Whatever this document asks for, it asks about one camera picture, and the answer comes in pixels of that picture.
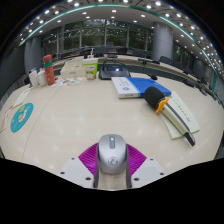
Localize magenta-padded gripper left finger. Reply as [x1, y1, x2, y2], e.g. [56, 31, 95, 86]
[58, 142, 101, 190]

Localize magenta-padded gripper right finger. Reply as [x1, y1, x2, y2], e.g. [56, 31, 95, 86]
[125, 142, 167, 190]

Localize silver computer mouse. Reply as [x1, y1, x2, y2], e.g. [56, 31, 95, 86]
[97, 133, 128, 176]

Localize round teal mouse pad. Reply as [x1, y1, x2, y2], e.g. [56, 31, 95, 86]
[9, 102, 34, 134]

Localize white paper sheet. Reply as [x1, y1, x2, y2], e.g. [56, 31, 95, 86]
[159, 90, 201, 140]

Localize handheld microphone with black foam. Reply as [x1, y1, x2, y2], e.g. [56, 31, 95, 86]
[143, 86, 197, 147]

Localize blue and white book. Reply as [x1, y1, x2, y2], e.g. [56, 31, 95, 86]
[110, 76, 172, 100]

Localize colourful sticker sheet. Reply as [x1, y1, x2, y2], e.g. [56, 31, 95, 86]
[53, 76, 86, 88]

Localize white lidded ceramic mug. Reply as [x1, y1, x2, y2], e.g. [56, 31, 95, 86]
[37, 68, 48, 88]

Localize white cardboard box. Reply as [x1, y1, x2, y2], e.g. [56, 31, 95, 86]
[59, 59, 86, 79]

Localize green printed paper cup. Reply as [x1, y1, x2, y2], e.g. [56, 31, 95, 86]
[82, 58, 100, 81]

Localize red bottle with green band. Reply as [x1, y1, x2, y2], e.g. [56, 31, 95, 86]
[42, 54, 56, 87]

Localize black conference microphone unit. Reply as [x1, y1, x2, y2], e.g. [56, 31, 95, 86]
[98, 59, 158, 81]

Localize curved beige conference desk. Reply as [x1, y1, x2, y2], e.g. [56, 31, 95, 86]
[53, 54, 214, 88]

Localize dark office chairs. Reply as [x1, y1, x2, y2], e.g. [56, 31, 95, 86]
[93, 46, 214, 88]

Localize ceiling lights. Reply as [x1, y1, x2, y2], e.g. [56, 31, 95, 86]
[18, 0, 224, 68]

